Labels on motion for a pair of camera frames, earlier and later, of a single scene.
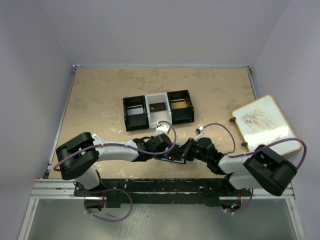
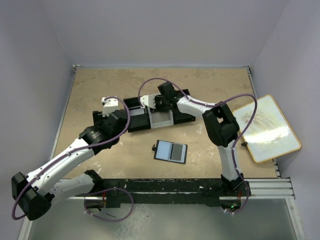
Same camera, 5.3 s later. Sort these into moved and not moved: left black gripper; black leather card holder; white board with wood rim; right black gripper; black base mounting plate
Moved: right black gripper; left black gripper
Not moved: black base mounting plate; white board with wood rim; black leather card holder
